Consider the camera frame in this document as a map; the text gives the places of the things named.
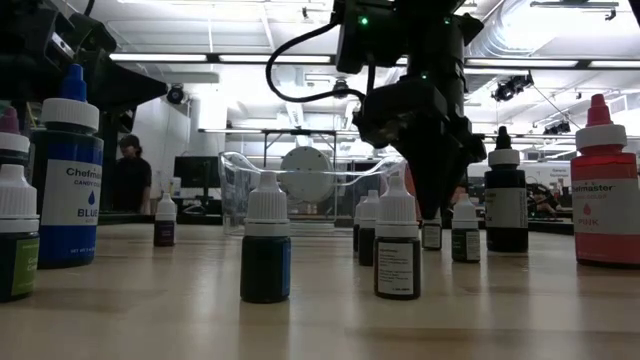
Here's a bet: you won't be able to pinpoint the large violet Chefmaster bottle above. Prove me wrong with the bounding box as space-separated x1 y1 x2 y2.
0 106 32 174

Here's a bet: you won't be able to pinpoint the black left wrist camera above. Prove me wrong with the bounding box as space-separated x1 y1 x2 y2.
64 10 119 56

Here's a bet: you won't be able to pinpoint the small dropper bottle white cap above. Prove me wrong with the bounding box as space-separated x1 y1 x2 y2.
352 195 366 254
357 189 382 267

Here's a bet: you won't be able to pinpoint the clear plastic bin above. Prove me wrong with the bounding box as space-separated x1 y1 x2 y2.
218 150 407 238

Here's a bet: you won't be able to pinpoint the large pink Chefmaster bottle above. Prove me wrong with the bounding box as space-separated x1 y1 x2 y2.
570 93 640 269

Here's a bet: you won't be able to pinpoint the white sign board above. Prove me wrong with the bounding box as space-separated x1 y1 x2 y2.
530 163 572 190

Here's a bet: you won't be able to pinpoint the long ceiling light bar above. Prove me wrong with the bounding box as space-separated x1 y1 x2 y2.
218 53 332 64
588 59 640 70
464 58 580 69
109 53 209 63

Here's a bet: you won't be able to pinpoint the black computer monitor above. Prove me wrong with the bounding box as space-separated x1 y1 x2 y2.
173 155 221 190

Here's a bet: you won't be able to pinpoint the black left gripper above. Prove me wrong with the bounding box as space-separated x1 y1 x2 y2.
0 2 170 115

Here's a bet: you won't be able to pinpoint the small blue dropper bottle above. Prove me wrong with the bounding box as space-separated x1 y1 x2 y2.
239 171 293 305

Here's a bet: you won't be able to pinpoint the black office desk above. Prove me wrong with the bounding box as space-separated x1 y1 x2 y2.
148 195 224 215

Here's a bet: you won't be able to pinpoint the silver ventilation duct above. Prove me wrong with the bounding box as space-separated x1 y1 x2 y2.
462 0 569 59

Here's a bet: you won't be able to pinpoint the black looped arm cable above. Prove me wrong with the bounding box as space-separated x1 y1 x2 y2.
263 20 370 105

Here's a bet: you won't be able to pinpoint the small purple dropper bottle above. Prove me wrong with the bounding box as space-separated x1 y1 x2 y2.
153 192 178 248

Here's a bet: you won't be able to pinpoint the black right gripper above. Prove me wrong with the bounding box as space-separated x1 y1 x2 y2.
352 74 487 222

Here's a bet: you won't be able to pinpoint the small brown dropper bottle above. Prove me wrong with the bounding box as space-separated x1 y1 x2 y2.
373 174 422 301

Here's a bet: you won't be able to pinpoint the small green-label dropper bottle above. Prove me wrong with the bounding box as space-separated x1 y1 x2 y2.
0 163 41 304

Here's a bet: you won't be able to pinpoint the dark vertical post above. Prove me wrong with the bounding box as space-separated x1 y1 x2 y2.
101 110 121 215

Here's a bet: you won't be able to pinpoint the large blue Chefmaster bottle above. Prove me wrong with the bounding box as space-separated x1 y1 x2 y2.
30 63 105 270

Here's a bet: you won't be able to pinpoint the large black Chefmaster bottle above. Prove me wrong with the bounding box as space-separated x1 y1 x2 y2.
483 125 530 254

